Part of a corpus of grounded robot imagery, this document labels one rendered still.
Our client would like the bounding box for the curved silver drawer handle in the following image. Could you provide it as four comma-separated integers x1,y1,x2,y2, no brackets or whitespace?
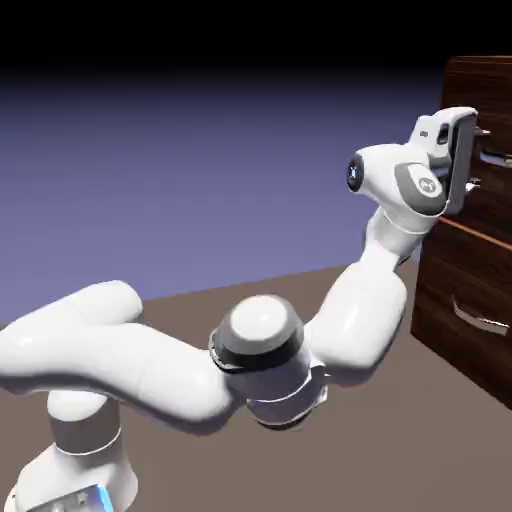
450,294,512,338
478,149,512,168

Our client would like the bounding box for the dark wood drawer front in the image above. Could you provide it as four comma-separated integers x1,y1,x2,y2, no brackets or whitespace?
429,77,512,251
410,221,512,411

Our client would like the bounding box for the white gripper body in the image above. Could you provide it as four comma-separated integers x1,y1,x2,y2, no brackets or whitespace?
442,106,480,216

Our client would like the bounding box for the dark wood cabinet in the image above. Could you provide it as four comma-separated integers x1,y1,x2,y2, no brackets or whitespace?
410,55,512,412

